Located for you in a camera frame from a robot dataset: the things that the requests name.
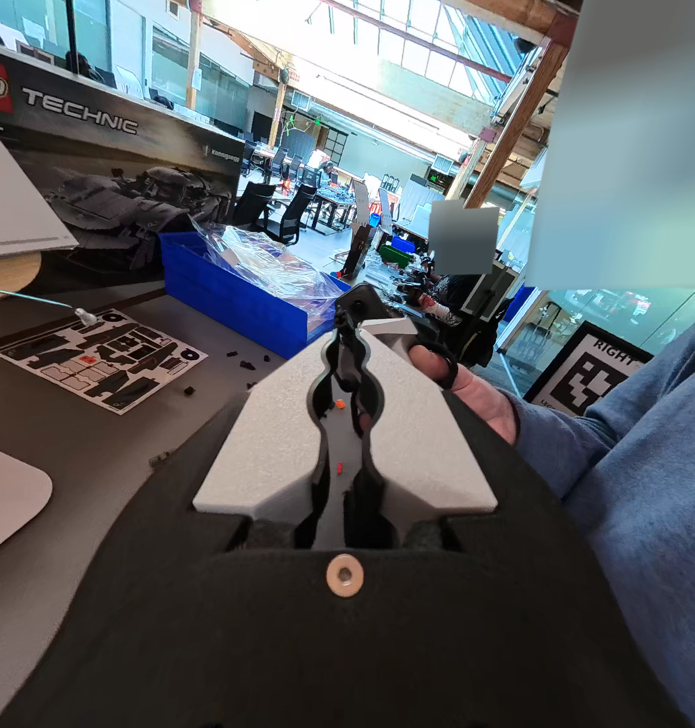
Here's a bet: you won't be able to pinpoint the person's blue clothing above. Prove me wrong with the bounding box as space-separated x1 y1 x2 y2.
558 376 695 728

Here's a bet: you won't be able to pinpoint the black white printed tag board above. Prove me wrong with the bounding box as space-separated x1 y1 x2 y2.
524 322 656 413

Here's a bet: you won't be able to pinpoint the pile of black lego pieces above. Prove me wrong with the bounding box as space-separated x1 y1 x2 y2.
152 351 263 467

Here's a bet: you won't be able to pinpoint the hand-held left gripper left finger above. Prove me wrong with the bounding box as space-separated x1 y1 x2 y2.
194 333 340 549

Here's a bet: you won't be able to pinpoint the blue storage bin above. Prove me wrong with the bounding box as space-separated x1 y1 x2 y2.
160 231 354 360

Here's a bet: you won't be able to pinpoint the black office chair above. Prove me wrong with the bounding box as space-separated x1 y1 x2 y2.
228 182 278 234
266 186 318 246

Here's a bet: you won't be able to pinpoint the wooden ceiling beams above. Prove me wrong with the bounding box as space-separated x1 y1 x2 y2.
462 0 582 211

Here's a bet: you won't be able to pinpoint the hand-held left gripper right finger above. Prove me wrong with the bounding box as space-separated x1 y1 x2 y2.
359 329 498 549

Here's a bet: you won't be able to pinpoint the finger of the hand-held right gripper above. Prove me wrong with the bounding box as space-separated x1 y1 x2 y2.
363 317 419 348

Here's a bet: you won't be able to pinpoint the person's right forearm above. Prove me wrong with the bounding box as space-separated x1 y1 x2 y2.
507 308 695 501

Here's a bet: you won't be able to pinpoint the person's right hand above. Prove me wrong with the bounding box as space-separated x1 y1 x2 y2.
410 345 521 447

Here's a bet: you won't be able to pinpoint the dark printed lego set box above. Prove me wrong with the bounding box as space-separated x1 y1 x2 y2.
0 40 252 285

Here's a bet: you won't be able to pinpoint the lego sticker sheet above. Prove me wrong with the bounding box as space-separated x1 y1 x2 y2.
0 310 208 415

